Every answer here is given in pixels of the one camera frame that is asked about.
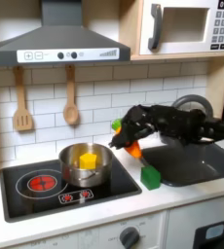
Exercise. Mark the orange toy carrot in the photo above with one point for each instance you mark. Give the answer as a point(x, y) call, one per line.
point(134, 149)

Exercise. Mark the steel pot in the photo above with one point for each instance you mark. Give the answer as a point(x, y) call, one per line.
point(84, 178)

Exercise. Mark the yellow block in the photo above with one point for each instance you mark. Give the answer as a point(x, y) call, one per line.
point(88, 161)

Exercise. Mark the green block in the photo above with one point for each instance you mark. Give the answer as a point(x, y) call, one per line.
point(150, 178)

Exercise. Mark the black stove cooktop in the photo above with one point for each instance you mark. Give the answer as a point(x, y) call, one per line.
point(117, 188)

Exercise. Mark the wooden spoon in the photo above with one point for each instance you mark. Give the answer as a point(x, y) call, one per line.
point(70, 113)

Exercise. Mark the grey tap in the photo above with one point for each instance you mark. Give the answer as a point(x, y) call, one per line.
point(195, 98)

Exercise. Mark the grey sink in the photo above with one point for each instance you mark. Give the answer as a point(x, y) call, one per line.
point(195, 168)

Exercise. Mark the wooden shelf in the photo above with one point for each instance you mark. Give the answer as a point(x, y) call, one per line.
point(182, 56)

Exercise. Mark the white toy microwave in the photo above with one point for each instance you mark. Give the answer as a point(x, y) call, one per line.
point(179, 47)

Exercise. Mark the grey stove knob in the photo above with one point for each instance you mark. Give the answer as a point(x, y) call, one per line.
point(129, 238)

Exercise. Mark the grey extractor hood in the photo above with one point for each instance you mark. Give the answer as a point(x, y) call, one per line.
point(58, 39)

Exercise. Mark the wooden slotted spatula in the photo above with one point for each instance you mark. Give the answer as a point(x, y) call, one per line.
point(19, 84)

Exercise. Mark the black oven door panel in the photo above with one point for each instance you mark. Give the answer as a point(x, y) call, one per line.
point(201, 241)

